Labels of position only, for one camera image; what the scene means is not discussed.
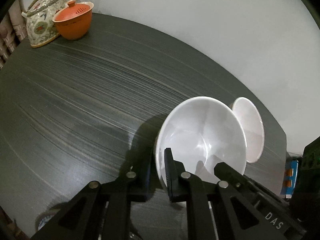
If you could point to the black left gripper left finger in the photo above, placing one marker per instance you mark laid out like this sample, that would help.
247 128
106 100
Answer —
102 211

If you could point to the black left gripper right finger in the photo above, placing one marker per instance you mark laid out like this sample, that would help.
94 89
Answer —
190 194

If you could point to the small white bowl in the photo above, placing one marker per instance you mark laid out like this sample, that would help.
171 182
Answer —
201 132

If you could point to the blue box with orange stripes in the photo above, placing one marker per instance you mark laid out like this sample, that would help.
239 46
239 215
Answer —
290 178

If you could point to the patterned plate at table edge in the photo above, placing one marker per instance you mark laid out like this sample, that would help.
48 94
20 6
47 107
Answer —
44 218

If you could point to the large white bowl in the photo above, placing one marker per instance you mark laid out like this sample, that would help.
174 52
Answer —
249 117

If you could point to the orange lidded tea cup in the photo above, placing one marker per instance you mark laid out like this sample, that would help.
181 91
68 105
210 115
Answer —
74 21

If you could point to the floral ceramic teapot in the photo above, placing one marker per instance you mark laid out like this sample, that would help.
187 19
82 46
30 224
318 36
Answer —
39 15

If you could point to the beige patterned curtain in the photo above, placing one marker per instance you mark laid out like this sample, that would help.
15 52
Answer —
13 31

